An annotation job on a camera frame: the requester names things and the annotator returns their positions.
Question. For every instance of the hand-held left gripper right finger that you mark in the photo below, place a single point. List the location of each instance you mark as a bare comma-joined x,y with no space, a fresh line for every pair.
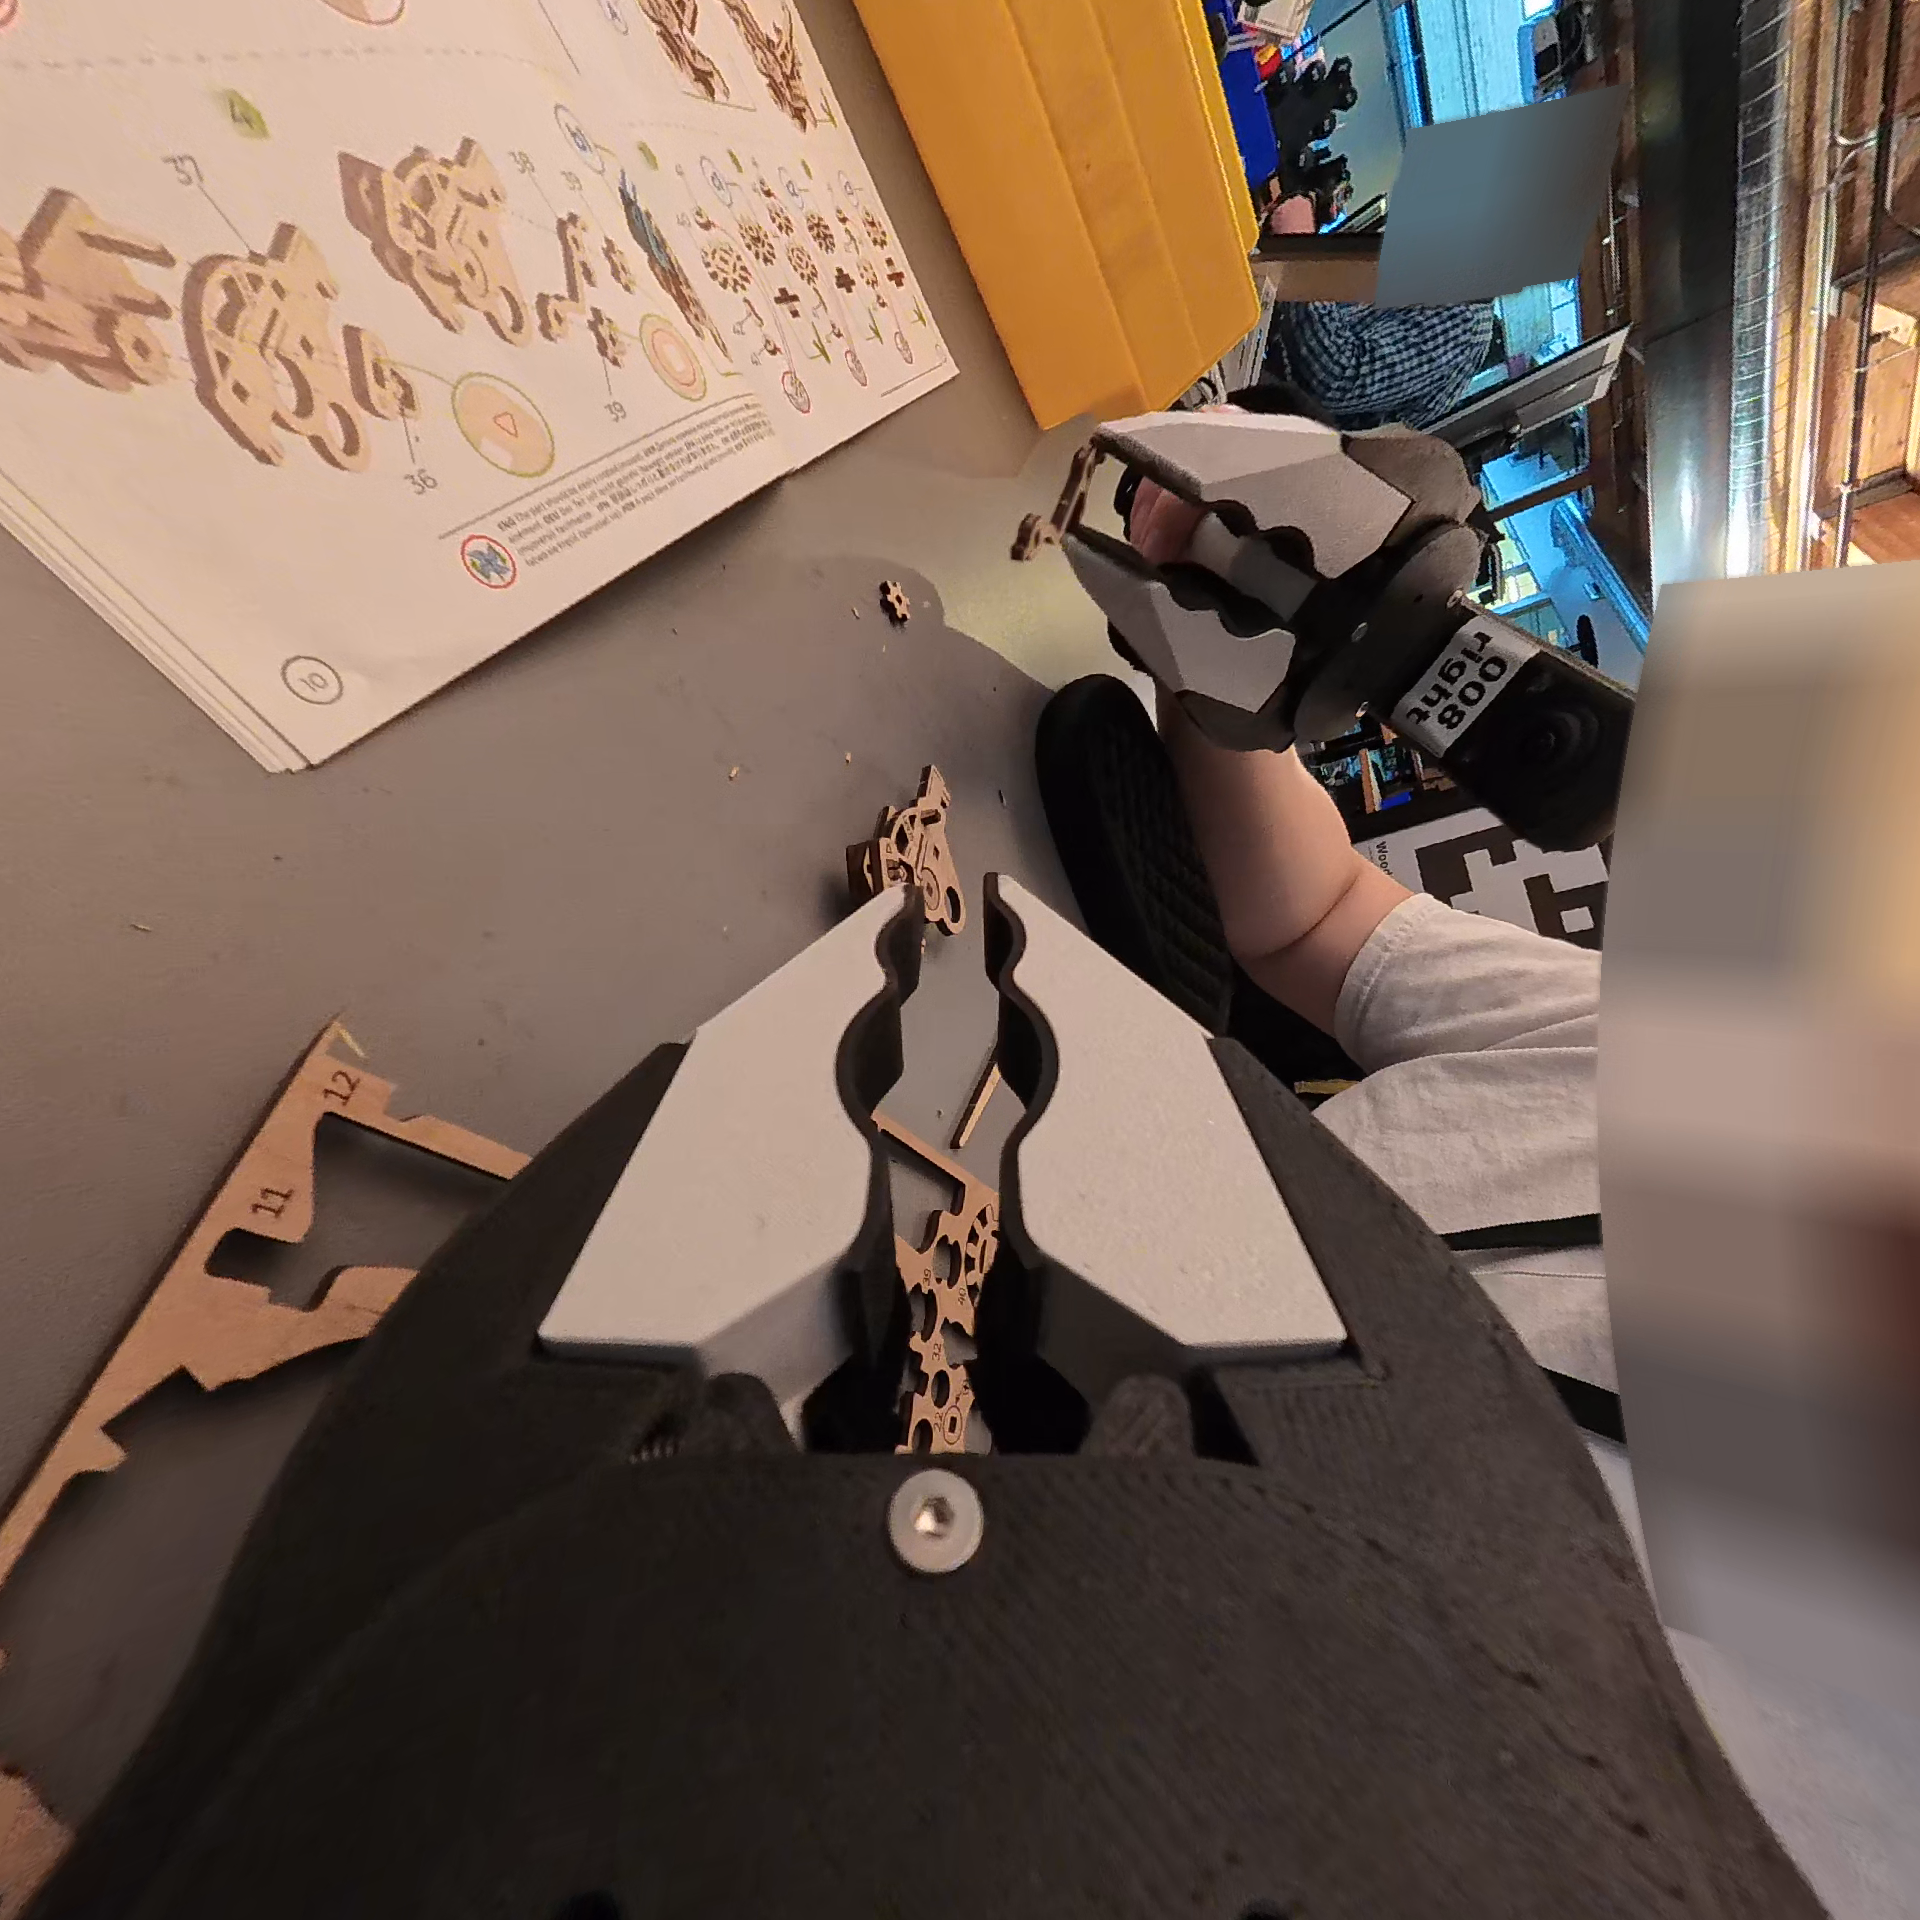
1171,1201

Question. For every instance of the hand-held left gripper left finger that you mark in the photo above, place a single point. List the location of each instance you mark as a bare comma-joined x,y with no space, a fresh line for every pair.
721,1201

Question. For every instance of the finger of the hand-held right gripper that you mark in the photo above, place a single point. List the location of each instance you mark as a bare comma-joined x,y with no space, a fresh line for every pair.
1290,480
1185,638

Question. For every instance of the wooden crank part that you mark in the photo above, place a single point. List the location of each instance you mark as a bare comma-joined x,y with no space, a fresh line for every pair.
1072,503

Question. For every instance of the perforated wooden model part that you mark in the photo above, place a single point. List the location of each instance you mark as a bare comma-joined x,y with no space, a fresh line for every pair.
937,1291

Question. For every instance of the wooden vehicle model assembly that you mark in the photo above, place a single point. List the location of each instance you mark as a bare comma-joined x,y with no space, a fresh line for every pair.
916,849

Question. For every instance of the person's right forearm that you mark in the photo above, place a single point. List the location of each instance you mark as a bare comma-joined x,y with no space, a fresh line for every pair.
1305,856

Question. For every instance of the black white marker sign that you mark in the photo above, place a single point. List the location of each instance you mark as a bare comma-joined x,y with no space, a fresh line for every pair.
1499,878

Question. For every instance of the small wooden stick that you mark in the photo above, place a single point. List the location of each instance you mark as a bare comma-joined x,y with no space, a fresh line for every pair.
979,1115

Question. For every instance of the small loose wooden gear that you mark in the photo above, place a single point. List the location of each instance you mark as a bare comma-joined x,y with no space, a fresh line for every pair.
897,603

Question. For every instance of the yellow plastic bin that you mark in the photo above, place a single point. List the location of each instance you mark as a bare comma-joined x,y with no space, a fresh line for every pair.
1095,181

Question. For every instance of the laser-cut plywood sheet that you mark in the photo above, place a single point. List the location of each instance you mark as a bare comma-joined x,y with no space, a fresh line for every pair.
225,1291

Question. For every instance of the open instruction booklet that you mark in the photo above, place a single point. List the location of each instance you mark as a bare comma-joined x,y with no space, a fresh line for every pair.
376,300

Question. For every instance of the silver ventilation duct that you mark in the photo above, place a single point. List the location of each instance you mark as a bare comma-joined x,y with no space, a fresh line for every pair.
1770,300

